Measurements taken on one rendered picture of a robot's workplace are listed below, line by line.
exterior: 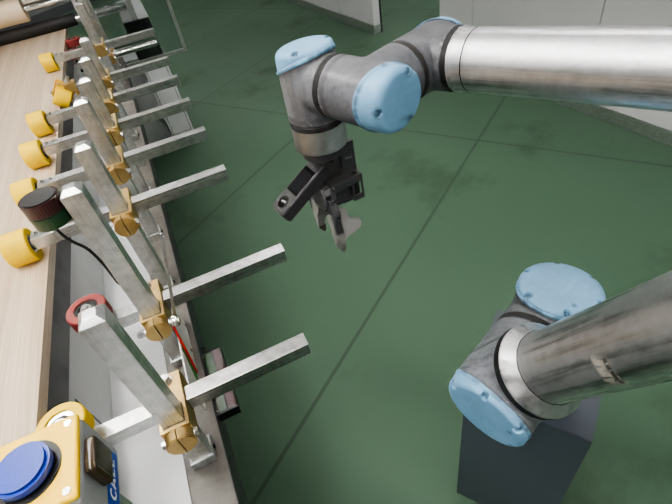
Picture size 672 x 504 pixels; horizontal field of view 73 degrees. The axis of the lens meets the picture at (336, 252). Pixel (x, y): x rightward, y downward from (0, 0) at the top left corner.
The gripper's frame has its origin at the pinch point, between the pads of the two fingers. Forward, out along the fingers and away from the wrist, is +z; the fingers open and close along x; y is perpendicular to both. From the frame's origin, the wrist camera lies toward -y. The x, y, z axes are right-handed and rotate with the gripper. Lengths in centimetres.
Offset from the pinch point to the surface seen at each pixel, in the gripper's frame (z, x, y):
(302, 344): 9.5, -12.6, -14.7
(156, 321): 6.9, 8.0, -36.8
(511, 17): 49, 168, 224
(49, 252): 4, 43, -54
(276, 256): 8.5, 11.5, -9.0
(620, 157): 94, 57, 198
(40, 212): -22.9, 9.2, -42.1
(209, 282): 8.1, 13.0, -24.4
